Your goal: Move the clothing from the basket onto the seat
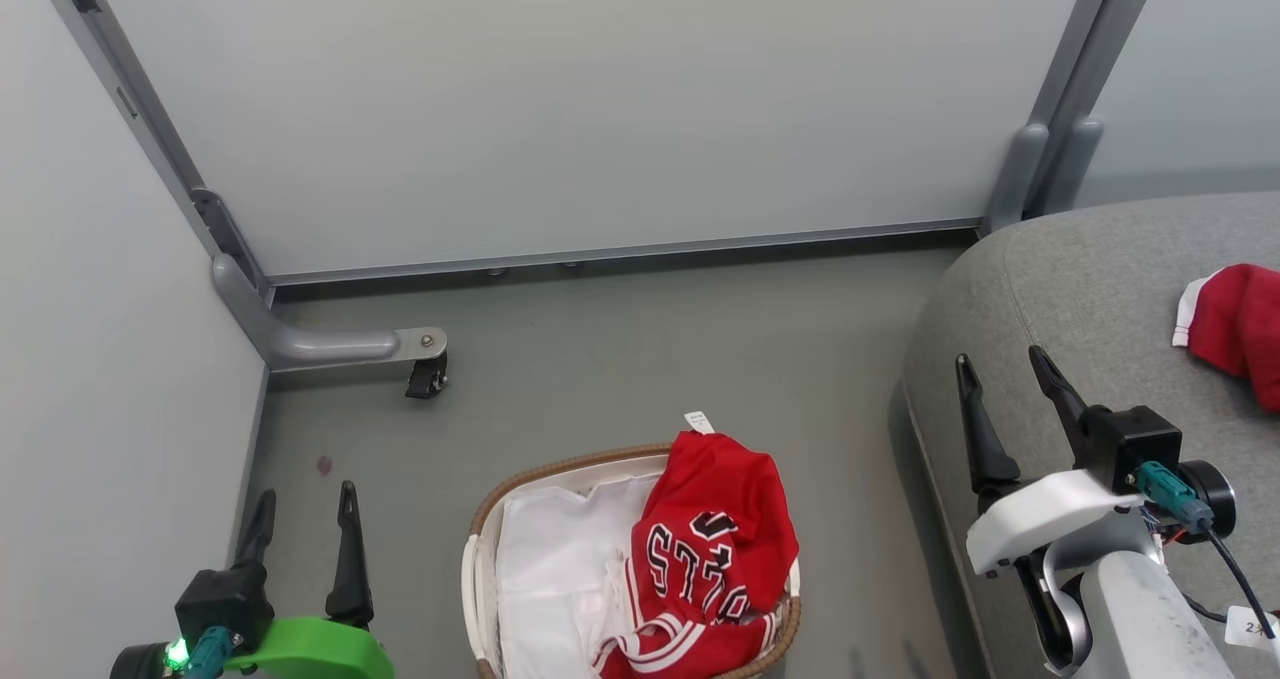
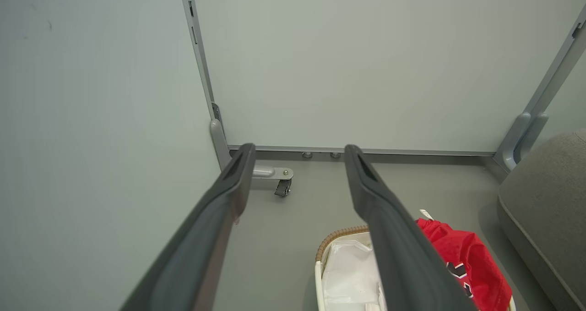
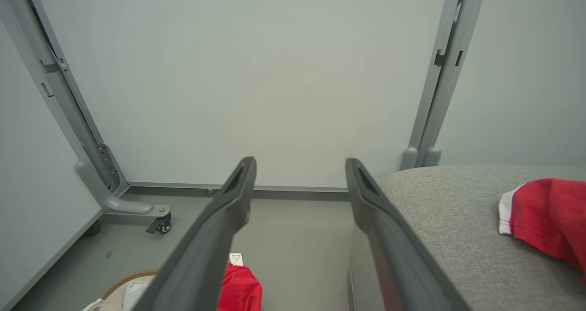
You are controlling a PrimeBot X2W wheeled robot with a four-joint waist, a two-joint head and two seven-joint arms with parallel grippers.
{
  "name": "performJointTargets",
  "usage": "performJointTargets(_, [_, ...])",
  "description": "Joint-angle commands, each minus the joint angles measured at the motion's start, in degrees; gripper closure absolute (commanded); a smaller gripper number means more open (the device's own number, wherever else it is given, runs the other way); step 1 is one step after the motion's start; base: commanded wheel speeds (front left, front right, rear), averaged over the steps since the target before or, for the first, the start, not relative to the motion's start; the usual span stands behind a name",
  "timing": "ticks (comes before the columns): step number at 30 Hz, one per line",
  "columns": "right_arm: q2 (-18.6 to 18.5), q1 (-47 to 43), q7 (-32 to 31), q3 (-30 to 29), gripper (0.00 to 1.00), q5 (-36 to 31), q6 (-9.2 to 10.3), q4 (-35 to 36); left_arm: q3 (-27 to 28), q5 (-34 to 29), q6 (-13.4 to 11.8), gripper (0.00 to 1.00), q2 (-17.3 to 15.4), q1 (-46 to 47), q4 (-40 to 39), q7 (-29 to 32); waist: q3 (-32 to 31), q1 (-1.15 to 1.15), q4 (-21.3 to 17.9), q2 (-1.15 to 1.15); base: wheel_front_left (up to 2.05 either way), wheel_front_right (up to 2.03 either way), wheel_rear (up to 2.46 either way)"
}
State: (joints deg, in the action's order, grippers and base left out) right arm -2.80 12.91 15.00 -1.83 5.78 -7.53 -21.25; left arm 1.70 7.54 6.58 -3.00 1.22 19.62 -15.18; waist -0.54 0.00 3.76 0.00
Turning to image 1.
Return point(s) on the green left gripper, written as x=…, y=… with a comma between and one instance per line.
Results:
x=310, y=651

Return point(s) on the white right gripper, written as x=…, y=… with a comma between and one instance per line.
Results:
x=1045, y=519

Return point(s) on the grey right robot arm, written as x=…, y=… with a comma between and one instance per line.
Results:
x=1150, y=619

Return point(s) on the wicker laundry basket white liner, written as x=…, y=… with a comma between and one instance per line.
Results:
x=480, y=559

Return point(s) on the grey fabric sofa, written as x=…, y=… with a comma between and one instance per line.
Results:
x=1080, y=289

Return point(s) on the black caster wheel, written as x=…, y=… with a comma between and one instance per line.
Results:
x=427, y=376

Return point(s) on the red garment white trim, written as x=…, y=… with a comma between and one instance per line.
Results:
x=1240, y=324

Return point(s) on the red basketball jersey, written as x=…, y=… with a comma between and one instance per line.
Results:
x=710, y=559

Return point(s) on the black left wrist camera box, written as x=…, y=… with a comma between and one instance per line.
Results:
x=222, y=599

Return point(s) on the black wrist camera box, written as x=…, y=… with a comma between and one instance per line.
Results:
x=222, y=599
x=1130, y=444

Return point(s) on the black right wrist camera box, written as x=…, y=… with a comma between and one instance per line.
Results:
x=1130, y=444

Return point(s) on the teal left camera connector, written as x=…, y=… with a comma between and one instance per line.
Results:
x=208, y=654

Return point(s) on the teal camera connector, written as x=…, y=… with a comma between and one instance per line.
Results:
x=208, y=654
x=1172, y=494

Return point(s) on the teal right camera connector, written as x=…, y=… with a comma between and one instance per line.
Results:
x=1172, y=494

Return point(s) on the grey partition foot bracket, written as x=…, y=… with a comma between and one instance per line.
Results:
x=300, y=344

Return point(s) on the grey double partition post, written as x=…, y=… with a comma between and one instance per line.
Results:
x=1070, y=99

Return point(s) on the grey partition bottom rail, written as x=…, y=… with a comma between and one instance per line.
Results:
x=620, y=252

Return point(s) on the grey partition post with hinge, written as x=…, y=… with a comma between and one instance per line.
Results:
x=150, y=109

